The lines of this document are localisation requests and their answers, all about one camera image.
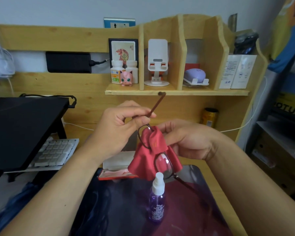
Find person's left hand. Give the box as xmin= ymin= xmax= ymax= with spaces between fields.
xmin=95 ymin=101 xmax=157 ymax=159

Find person's right hand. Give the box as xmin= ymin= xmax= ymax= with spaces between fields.
xmin=158 ymin=119 xmax=227 ymax=161

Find red cleaning cloth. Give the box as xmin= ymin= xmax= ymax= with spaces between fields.
xmin=127 ymin=126 xmax=183 ymax=181

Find brown frame eyeglasses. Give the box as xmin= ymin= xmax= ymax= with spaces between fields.
xmin=131 ymin=92 xmax=213 ymax=214

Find person's right forearm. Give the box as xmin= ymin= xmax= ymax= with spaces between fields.
xmin=205 ymin=140 xmax=295 ymax=236

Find person's left forearm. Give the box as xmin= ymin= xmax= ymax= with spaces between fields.
xmin=0 ymin=142 xmax=106 ymax=236

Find pink round toy figure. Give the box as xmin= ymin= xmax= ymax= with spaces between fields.
xmin=120 ymin=70 xmax=134 ymax=87

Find open red glasses case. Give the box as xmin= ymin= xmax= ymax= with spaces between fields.
xmin=98 ymin=151 xmax=138 ymax=181

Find gold drink can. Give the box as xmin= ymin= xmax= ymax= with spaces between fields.
xmin=201 ymin=108 xmax=219 ymax=128

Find white pill bottle orange label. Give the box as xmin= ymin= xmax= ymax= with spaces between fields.
xmin=110 ymin=60 xmax=126 ymax=84

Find plain white pill bottle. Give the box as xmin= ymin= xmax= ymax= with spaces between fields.
xmin=126 ymin=60 xmax=139 ymax=84

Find wooden desk shelf unit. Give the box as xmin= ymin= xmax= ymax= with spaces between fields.
xmin=0 ymin=14 xmax=269 ymax=148

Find purple spray bottle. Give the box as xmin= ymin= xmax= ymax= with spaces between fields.
xmin=148 ymin=172 xmax=166 ymax=224

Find white plastic holder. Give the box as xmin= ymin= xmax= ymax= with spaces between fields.
xmin=182 ymin=77 xmax=209 ymax=87

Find framed tiger picture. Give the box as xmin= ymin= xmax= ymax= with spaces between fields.
xmin=108 ymin=38 xmax=139 ymax=69

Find purple oval case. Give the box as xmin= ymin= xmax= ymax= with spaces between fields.
xmin=184 ymin=68 xmax=206 ymax=81

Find white phone stand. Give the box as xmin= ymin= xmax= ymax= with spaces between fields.
xmin=144 ymin=39 xmax=170 ymax=87

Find white keyboard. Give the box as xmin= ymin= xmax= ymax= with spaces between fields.
xmin=28 ymin=136 xmax=79 ymax=168

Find black power adapter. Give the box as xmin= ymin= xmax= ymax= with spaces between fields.
xmin=45 ymin=51 xmax=92 ymax=74

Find dark desk mat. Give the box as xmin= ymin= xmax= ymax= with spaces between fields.
xmin=71 ymin=165 xmax=233 ymax=236

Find white carton box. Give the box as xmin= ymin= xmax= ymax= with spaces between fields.
xmin=219 ymin=55 xmax=237 ymax=89
xmin=231 ymin=55 xmax=257 ymax=89

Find brown cardboard box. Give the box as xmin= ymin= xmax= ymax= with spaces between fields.
xmin=250 ymin=131 xmax=295 ymax=203

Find black laptop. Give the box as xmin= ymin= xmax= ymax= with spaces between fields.
xmin=0 ymin=97 xmax=71 ymax=183

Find yellow and black box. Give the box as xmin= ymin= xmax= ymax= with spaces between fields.
xmin=271 ymin=92 xmax=295 ymax=122

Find black electric shaver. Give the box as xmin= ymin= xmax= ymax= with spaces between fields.
xmin=233 ymin=31 xmax=259 ymax=55

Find white plastic bag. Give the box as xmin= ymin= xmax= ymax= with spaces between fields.
xmin=0 ymin=14 xmax=16 ymax=79

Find blue garment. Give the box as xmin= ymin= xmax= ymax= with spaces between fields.
xmin=0 ymin=181 xmax=41 ymax=236

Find thin white keyboard cable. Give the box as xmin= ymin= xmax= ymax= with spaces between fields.
xmin=62 ymin=121 xmax=94 ymax=132

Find black adapter cable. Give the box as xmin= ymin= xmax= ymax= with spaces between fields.
xmin=89 ymin=59 xmax=110 ymax=67

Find long white cable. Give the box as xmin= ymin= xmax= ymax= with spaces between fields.
xmin=220 ymin=76 xmax=268 ymax=134

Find blue wall outlet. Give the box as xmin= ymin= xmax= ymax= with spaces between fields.
xmin=103 ymin=17 xmax=136 ymax=29

